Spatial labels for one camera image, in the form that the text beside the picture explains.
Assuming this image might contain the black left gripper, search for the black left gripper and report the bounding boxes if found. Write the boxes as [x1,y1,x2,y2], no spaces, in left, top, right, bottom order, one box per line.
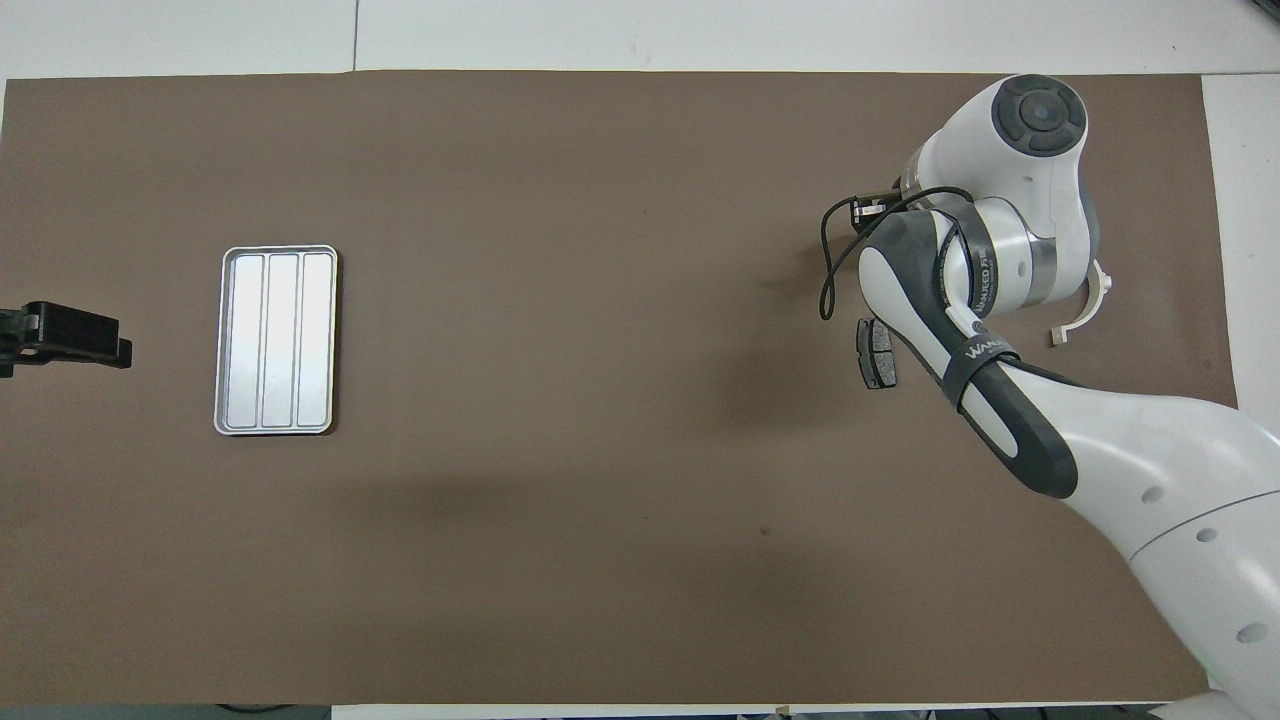
[0,301,133,379]

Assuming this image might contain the silver metal tray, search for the silver metal tray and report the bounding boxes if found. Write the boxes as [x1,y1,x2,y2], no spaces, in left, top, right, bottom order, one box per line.
[213,245,339,437]

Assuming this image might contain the brown table mat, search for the brown table mat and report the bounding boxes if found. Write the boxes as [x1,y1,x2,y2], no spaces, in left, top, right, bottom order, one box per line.
[0,70,1239,706]

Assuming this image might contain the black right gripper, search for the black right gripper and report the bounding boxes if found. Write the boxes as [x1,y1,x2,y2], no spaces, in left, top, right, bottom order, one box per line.
[850,192,904,231]

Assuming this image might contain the white semicircular bracket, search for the white semicircular bracket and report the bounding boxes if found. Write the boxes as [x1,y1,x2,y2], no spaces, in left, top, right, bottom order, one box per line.
[1048,258,1113,348]

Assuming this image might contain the short dark brake pad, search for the short dark brake pad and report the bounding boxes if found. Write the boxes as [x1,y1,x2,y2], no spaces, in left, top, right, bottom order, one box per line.
[856,318,898,391]

